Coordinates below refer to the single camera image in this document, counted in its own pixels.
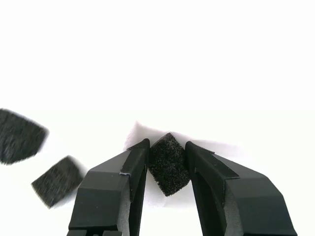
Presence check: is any white foam cube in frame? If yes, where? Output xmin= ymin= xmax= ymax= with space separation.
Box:
xmin=125 ymin=119 xmax=163 ymax=150

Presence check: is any black foam cube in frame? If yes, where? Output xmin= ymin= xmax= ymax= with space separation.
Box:
xmin=147 ymin=132 xmax=191 ymax=197
xmin=0 ymin=108 xmax=50 ymax=166
xmin=31 ymin=155 xmax=86 ymax=209

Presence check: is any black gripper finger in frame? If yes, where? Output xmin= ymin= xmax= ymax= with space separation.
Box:
xmin=185 ymin=141 xmax=298 ymax=236
xmin=66 ymin=138 xmax=151 ymax=236

